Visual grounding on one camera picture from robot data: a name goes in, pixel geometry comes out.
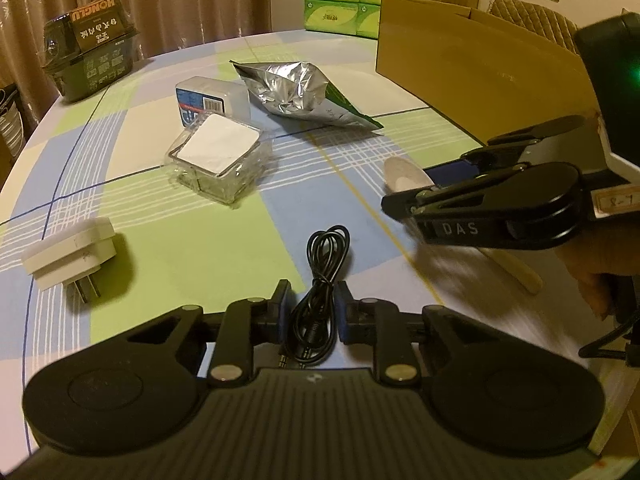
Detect brown curtain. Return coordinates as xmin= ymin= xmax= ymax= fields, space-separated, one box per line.
xmin=0 ymin=0 xmax=306 ymax=92

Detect wooden spoon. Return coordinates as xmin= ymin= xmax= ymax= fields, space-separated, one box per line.
xmin=384 ymin=156 xmax=543 ymax=295

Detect silver foil bag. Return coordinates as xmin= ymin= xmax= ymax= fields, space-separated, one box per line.
xmin=230 ymin=60 xmax=385 ymax=135

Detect checked tablecloth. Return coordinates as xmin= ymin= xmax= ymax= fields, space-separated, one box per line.
xmin=0 ymin=30 xmax=640 ymax=461

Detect black audio cable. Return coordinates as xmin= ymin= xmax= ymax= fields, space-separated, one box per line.
xmin=276 ymin=226 xmax=352 ymax=371

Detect large cardboard box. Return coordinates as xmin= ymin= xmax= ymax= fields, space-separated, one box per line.
xmin=375 ymin=0 xmax=608 ymax=161

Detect white power adapter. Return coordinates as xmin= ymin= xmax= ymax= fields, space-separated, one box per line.
xmin=21 ymin=217 xmax=118 ymax=305

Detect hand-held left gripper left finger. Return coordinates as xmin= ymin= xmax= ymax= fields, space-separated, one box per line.
xmin=127 ymin=280 xmax=293 ymax=387

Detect woven beige chair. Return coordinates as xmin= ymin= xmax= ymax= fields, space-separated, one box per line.
xmin=487 ymin=0 xmax=581 ymax=56

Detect white plastic bucket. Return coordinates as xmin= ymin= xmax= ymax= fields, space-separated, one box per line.
xmin=0 ymin=85 xmax=26 ymax=160

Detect person's right hand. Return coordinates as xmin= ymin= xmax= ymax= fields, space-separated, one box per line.
xmin=554 ymin=225 xmax=632 ymax=319

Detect translucent box with blue label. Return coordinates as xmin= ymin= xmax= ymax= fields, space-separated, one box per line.
xmin=176 ymin=76 xmax=250 ymax=128

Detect clear acrylic box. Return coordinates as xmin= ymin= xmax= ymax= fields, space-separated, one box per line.
xmin=167 ymin=114 xmax=273 ymax=206

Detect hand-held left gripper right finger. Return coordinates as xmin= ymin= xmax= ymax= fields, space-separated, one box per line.
xmin=336 ymin=280 xmax=493 ymax=387

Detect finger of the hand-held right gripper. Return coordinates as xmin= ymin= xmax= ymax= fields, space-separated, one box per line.
xmin=382 ymin=164 xmax=532 ymax=248
xmin=462 ymin=115 xmax=587 ymax=166

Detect dark plastic-wrapped gift box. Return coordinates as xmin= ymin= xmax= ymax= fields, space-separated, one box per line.
xmin=41 ymin=0 xmax=140 ymax=105

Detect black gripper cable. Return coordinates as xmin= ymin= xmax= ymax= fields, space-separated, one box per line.
xmin=579 ymin=310 xmax=640 ymax=362

